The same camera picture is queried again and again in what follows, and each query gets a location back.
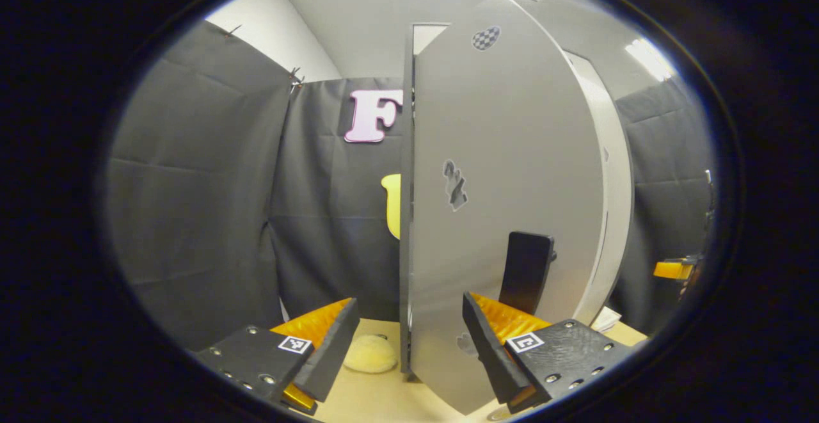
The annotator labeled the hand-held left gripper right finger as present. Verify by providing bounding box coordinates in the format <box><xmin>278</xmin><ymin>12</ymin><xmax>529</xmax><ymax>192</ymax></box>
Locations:
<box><xmin>462</xmin><ymin>291</ymin><xmax>634</xmax><ymax>414</ymax></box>

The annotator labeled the black door handle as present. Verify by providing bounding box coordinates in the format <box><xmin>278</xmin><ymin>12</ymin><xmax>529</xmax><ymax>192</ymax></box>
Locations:
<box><xmin>498</xmin><ymin>231</ymin><xmax>557</xmax><ymax>316</ymax></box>

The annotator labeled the white and grey cabinet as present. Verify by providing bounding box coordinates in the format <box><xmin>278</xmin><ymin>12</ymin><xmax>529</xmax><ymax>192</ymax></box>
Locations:
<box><xmin>398</xmin><ymin>22</ymin><xmax>452</xmax><ymax>376</ymax></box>

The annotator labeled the small ceiling light panel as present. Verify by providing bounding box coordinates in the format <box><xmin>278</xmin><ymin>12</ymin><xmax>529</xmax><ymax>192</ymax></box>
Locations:
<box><xmin>624</xmin><ymin>38</ymin><xmax>677</xmax><ymax>83</ymax></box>

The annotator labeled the cream round plush object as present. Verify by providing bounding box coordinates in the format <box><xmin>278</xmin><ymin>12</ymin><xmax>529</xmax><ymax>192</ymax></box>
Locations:
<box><xmin>343</xmin><ymin>335</ymin><xmax>399</xmax><ymax>374</ymax></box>

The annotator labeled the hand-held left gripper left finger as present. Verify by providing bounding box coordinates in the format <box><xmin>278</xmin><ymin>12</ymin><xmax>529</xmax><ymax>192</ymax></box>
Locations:
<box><xmin>192</xmin><ymin>297</ymin><xmax>362</xmax><ymax>416</ymax></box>

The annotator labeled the black backdrop cloth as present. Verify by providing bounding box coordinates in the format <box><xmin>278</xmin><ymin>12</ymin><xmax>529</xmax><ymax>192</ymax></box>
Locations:
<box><xmin>106</xmin><ymin>19</ymin><xmax>716</xmax><ymax>353</ymax></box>

